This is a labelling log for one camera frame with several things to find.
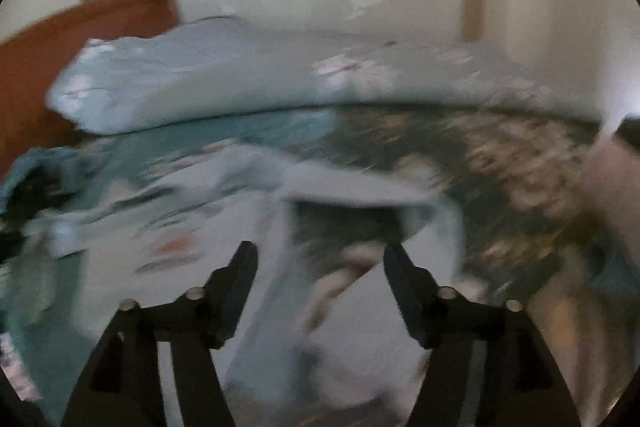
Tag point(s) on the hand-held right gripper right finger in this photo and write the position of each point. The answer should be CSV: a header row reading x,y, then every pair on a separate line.
x,y
407,293

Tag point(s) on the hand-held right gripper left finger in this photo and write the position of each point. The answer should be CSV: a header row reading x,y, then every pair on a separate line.
x,y
241,287

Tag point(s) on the dark green floral blanket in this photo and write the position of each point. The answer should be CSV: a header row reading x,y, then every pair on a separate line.
x,y
500,167

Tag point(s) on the brown wooden headboard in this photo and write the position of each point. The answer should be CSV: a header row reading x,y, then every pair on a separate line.
x,y
50,57

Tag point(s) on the pile of blue clothes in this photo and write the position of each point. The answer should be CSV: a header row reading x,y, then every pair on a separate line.
x,y
40,169

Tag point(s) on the white garment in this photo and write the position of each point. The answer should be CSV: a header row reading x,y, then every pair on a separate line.
x,y
150,217

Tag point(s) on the beige rounded object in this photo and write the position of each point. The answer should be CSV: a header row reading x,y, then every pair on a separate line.
x,y
612,177

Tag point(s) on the light blue floral quilt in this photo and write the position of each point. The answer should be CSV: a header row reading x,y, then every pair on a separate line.
x,y
200,77

